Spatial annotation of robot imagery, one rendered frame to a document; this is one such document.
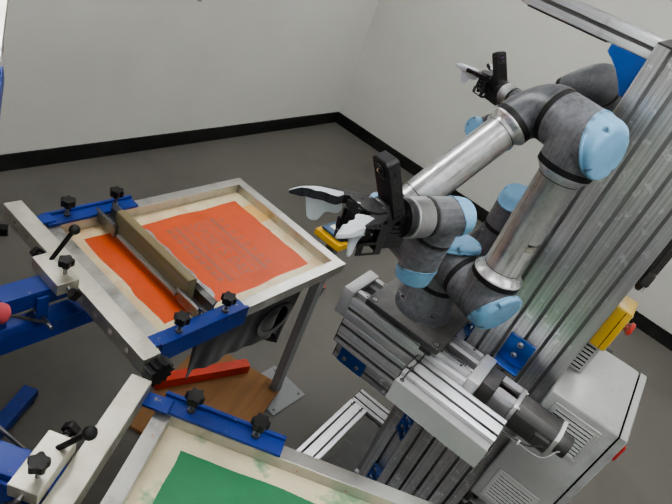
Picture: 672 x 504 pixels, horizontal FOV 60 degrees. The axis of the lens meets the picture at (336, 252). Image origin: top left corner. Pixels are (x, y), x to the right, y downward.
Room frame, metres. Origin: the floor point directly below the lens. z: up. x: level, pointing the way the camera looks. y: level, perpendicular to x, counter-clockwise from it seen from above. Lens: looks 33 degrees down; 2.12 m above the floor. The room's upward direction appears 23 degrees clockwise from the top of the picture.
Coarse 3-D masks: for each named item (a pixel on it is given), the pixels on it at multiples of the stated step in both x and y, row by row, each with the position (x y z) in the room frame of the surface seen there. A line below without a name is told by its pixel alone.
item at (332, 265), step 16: (176, 192) 1.71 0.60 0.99; (192, 192) 1.75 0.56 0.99; (208, 192) 1.80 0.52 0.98; (224, 192) 1.87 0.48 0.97; (240, 192) 1.92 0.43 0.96; (256, 192) 1.93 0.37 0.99; (144, 208) 1.56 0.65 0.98; (160, 208) 1.62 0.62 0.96; (272, 208) 1.86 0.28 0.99; (64, 224) 1.32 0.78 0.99; (80, 224) 1.36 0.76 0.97; (96, 224) 1.41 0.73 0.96; (288, 224) 1.80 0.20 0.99; (304, 240) 1.75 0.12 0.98; (80, 256) 1.22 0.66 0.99; (320, 256) 1.71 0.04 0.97; (336, 256) 1.72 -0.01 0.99; (96, 272) 1.18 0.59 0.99; (304, 272) 1.56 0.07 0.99; (320, 272) 1.60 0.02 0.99; (336, 272) 1.67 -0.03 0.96; (112, 288) 1.15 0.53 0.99; (272, 288) 1.42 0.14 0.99; (288, 288) 1.45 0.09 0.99; (304, 288) 1.52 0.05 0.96; (128, 304) 1.12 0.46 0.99; (256, 304) 1.32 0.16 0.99; (144, 320) 1.09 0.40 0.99
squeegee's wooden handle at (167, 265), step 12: (120, 216) 1.38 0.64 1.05; (120, 228) 1.37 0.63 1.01; (132, 228) 1.35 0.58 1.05; (132, 240) 1.34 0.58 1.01; (144, 240) 1.32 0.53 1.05; (156, 240) 1.33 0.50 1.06; (144, 252) 1.31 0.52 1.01; (156, 252) 1.29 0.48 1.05; (168, 252) 1.30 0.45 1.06; (156, 264) 1.28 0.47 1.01; (168, 264) 1.26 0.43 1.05; (180, 264) 1.27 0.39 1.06; (168, 276) 1.26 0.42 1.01; (180, 276) 1.23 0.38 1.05; (192, 276) 1.24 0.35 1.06; (180, 288) 1.23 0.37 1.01; (192, 288) 1.23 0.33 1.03
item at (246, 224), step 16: (208, 208) 1.75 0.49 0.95; (224, 208) 1.79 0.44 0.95; (240, 208) 1.83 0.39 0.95; (160, 224) 1.55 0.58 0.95; (176, 224) 1.58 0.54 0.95; (240, 224) 1.73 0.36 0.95; (256, 224) 1.77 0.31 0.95; (96, 240) 1.35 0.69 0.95; (112, 240) 1.38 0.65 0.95; (160, 240) 1.47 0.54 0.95; (112, 256) 1.31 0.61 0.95; (128, 256) 1.34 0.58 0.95; (176, 256) 1.42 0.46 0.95; (128, 272) 1.27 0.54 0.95; (144, 272) 1.30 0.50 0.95
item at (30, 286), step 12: (36, 276) 1.03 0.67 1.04; (0, 288) 0.95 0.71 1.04; (12, 288) 0.97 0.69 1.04; (24, 288) 0.98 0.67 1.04; (36, 288) 1.00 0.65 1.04; (48, 288) 1.01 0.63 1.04; (0, 300) 0.92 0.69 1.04; (12, 300) 0.93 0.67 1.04; (24, 300) 0.96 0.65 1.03; (12, 312) 0.93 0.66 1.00
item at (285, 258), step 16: (256, 240) 1.68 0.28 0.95; (272, 240) 1.71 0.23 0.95; (272, 256) 1.62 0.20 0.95; (288, 256) 1.66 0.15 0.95; (256, 272) 1.51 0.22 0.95; (272, 272) 1.54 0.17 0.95; (144, 288) 1.23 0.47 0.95; (160, 288) 1.26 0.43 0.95; (224, 288) 1.37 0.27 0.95; (240, 288) 1.40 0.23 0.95; (160, 304) 1.20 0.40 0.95; (176, 304) 1.22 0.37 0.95
